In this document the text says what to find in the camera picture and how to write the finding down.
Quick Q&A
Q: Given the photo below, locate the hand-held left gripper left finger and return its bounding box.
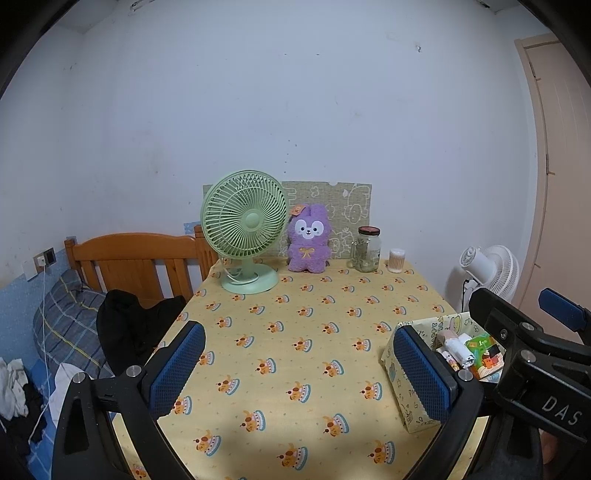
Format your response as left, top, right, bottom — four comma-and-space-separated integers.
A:
52, 320, 207, 480

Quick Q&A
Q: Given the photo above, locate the white cloth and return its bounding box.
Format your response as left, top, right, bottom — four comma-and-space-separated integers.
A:
48, 362, 100, 411

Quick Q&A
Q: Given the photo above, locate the wooden bed headboard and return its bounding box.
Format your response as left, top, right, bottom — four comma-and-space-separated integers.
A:
65, 224, 220, 305

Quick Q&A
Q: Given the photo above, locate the white standing fan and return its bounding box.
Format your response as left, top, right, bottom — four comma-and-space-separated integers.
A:
445, 244, 520, 315

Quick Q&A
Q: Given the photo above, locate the glass jar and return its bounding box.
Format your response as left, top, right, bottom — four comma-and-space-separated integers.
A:
352, 226, 382, 272

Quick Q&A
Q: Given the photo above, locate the purple plush toy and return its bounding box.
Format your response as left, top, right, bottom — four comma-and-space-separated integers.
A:
287, 203, 331, 273

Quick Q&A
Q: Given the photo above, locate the yellow printed storage box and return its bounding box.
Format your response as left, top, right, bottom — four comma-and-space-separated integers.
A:
381, 311, 504, 433

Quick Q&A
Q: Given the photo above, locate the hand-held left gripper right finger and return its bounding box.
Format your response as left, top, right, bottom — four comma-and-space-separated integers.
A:
392, 324, 485, 480

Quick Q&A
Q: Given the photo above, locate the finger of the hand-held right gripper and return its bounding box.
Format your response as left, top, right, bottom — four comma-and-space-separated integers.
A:
538, 287, 591, 348
468, 287, 560, 388

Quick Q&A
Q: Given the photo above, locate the printed cardboard panel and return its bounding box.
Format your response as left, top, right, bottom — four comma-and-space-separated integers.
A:
203, 181, 372, 260

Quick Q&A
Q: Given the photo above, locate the blue plaid pillow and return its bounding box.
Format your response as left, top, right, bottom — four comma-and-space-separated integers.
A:
33, 269, 116, 379

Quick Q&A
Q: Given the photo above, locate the black clothing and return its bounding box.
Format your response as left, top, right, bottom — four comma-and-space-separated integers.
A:
96, 289, 187, 377

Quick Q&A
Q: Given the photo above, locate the peach door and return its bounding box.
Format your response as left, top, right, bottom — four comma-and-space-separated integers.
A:
515, 32, 591, 333

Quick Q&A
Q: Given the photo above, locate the white clothing pile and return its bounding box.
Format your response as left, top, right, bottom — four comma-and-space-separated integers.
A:
0, 357, 31, 418

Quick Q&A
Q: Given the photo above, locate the yellow printed tablecloth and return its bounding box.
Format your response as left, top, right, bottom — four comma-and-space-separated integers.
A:
108, 258, 497, 480

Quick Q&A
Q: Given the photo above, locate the white cable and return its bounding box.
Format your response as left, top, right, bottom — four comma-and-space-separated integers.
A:
32, 268, 49, 444

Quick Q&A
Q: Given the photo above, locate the green tissue packet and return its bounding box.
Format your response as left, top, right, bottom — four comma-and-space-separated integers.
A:
465, 333, 505, 377

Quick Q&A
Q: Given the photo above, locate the green desk fan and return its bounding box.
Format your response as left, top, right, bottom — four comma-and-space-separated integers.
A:
200, 170, 290, 295

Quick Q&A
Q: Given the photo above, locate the dark clothing pile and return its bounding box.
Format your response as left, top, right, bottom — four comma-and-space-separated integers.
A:
18, 383, 47, 446

